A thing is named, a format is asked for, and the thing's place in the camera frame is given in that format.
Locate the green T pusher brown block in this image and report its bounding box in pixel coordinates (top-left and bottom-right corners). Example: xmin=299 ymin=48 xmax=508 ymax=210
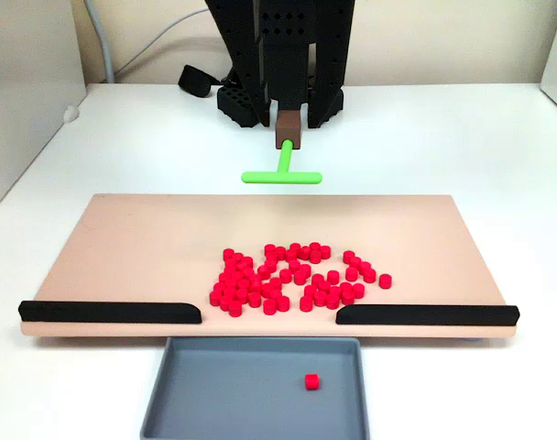
xmin=240 ymin=109 xmax=323 ymax=186

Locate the beige flat board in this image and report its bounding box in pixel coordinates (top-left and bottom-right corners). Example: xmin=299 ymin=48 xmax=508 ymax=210
xmin=19 ymin=192 xmax=518 ymax=341

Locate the black foam edge strip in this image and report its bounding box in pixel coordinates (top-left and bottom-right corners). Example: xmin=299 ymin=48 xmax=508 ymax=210
xmin=17 ymin=300 xmax=202 ymax=325
xmin=335 ymin=303 xmax=520 ymax=326

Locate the grey rectangular tray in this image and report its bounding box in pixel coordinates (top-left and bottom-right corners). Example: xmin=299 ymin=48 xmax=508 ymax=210
xmin=139 ymin=335 xmax=371 ymax=440

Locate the black strap piece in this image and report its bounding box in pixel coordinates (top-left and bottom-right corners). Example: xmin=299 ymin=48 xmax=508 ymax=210
xmin=177 ymin=63 xmax=214 ymax=98

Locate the thin grey cable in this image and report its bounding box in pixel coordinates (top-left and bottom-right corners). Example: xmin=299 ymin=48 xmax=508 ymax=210
xmin=115 ymin=6 xmax=211 ymax=77

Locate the thick grey cable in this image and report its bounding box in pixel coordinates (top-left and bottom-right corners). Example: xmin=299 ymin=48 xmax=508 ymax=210
xmin=83 ymin=0 xmax=117 ymax=84

